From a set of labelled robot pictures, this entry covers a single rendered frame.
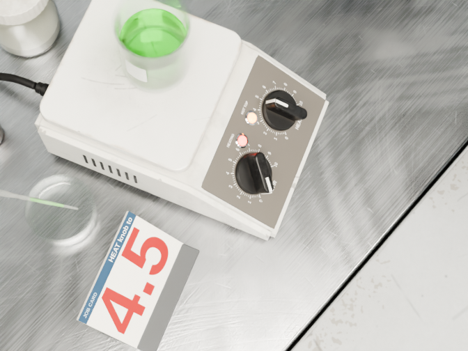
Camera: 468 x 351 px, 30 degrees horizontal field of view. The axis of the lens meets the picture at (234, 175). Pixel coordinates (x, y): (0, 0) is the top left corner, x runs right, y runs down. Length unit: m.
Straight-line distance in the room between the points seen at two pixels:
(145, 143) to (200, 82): 0.06
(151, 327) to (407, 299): 0.21
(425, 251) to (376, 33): 0.20
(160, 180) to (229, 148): 0.06
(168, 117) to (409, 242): 0.23
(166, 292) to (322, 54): 0.24
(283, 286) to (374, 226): 0.09
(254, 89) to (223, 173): 0.07
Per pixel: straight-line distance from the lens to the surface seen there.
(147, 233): 0.68
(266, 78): 0.69
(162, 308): 0.70
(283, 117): 0.69
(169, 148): 0.64
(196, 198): 0.66
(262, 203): 0.68
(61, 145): 0.68
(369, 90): 0.76
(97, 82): 0.66
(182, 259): 0.70
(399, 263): 0.72
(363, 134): 0.75
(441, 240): 0.74
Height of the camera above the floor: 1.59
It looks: 74 degrees down
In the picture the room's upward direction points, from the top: 10 degrees clockwise
